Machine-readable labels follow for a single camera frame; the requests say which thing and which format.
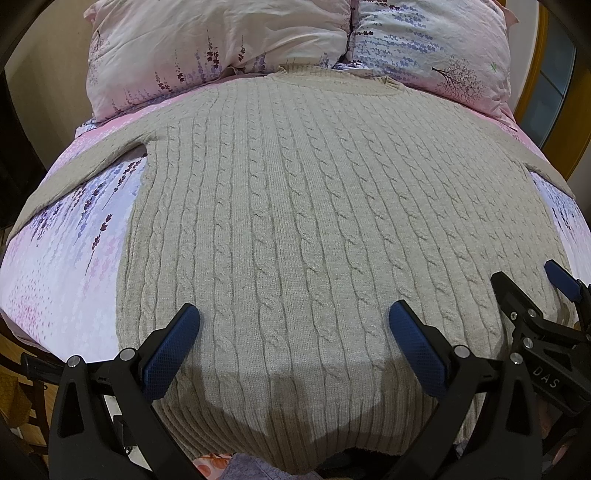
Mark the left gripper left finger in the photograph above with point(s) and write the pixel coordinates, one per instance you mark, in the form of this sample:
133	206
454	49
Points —
104	425

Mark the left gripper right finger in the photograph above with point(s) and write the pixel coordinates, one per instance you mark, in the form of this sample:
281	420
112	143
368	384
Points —
506	441

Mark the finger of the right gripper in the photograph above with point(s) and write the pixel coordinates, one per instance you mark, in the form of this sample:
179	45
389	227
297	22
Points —
524	317
562	280

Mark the pink lavender bed sheet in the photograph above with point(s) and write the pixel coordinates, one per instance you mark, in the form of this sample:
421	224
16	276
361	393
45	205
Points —
64	258

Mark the pink floral pillow right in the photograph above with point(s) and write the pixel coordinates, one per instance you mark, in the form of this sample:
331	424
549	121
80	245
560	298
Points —
455	49

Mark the pink floral pillow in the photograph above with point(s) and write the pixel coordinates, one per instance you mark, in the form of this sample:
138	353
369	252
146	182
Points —
141	51
455	49

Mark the pink floral pillow left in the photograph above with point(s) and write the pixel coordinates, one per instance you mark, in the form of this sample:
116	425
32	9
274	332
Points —
141	51

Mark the wooden door frame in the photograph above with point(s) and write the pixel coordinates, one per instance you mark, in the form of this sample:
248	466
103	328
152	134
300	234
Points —
554	106

